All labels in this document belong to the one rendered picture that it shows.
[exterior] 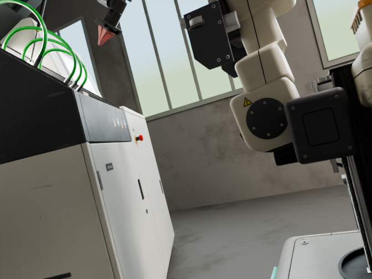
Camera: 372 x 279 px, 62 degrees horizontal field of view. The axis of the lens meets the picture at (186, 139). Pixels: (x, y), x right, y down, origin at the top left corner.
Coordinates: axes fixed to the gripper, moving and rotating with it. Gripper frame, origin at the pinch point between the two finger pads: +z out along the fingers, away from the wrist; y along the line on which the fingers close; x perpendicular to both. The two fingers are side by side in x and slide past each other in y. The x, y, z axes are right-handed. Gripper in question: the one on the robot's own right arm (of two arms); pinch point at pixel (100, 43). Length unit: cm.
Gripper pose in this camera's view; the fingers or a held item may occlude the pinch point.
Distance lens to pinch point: 143.3
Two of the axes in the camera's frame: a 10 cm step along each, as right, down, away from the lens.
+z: -5.0, 8.4, 2.2
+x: -2.9, 0.7, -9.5
